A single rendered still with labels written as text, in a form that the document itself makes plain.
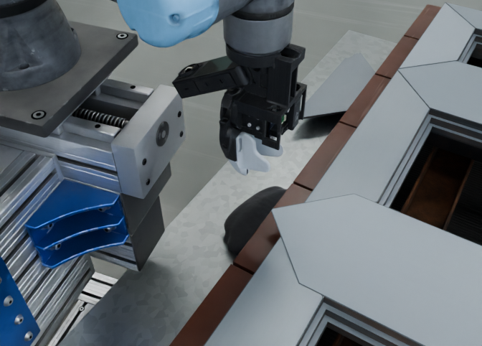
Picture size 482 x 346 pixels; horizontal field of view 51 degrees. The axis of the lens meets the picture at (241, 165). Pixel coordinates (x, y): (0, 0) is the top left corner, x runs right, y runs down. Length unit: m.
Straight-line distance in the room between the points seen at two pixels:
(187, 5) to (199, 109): 1.91
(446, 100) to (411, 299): 0.44
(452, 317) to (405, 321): 0.06
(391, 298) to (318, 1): 2.72
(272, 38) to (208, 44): 2.25
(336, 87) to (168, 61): 1.57
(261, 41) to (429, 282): 0.36
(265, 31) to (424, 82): 0.54
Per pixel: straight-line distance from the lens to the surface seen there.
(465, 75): 1.08
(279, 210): 0.73
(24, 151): 0.74
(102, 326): 0.85
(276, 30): 0.54
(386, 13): 3.20
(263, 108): 0.58
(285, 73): 0.56
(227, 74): 0.59
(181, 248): 0.91
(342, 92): 1.20
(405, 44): 1.20
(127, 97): 0.73
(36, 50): 0.67
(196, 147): 2.12
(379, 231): 0.73
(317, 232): 0.71
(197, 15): 0.43
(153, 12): 0.43
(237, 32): 0.54
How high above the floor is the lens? 1.40
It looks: 43 degrees down
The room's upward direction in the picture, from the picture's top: straight up
